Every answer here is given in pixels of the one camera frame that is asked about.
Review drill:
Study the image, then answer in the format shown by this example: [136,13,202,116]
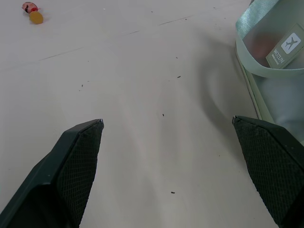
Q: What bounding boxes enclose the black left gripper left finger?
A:
[0,119,105,228]

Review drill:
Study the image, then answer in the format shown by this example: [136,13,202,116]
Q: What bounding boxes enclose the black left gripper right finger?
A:
[232,115,304,228]

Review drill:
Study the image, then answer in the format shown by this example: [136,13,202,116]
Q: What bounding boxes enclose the pale green fabric bag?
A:
[235,0,304,145]

